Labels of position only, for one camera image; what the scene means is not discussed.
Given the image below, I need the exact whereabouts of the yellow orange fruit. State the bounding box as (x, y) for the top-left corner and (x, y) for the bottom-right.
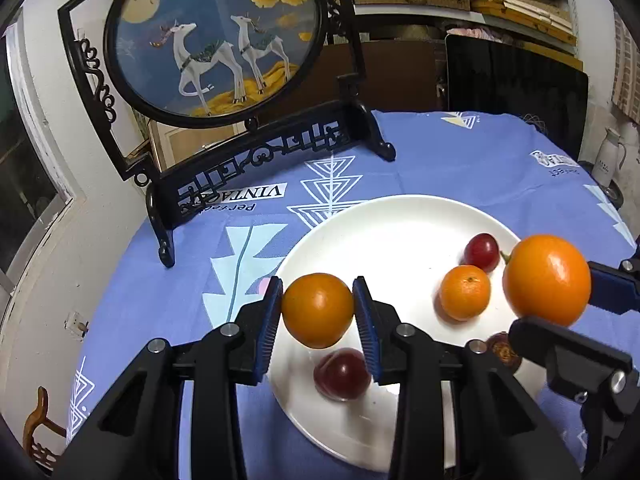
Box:
(502, 234), (591, 327)

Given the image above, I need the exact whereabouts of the blue patterned tablecloth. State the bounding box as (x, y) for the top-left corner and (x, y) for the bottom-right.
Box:
(66, 112), (638, 436)

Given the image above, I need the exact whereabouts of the black chair back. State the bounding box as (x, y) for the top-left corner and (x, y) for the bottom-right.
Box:
(445, 35), (588, 158)

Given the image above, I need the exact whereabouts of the large orange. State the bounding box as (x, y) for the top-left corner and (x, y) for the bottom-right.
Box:
(438, 264), (491, 322)

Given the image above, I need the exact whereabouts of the window with white frame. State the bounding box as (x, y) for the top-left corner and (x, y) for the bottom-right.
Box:
(1, 18), (70, 296)

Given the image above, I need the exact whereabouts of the wooden chair left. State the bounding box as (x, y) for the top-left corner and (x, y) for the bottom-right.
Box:
(22, 384), (68, 474)

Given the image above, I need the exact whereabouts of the round deer art screen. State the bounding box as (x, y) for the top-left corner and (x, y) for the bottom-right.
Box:
(58, 0), (396, 266)

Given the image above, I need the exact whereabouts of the wooden storage shelf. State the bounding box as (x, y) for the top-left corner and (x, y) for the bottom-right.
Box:
(117, 0), (586, 72)

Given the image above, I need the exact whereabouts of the orange tangerine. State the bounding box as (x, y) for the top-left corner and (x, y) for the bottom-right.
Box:
(281, 273), (355, 349)

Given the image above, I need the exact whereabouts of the dark red plum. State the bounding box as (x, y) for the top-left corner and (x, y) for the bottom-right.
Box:
(314, 348), (372, 402)

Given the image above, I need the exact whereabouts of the white round plate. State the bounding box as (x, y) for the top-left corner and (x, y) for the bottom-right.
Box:
(268, 195), (519, 472)

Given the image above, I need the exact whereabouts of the small red plum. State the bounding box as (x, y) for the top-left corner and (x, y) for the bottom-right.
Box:
(463, 233), (500, 273)

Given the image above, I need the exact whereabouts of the white thermos jug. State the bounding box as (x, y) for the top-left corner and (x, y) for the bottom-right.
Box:
(591, 127), (627, 188)

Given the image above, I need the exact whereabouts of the beige checked curtain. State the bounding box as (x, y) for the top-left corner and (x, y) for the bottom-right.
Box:
(612, 11), (640, 125)

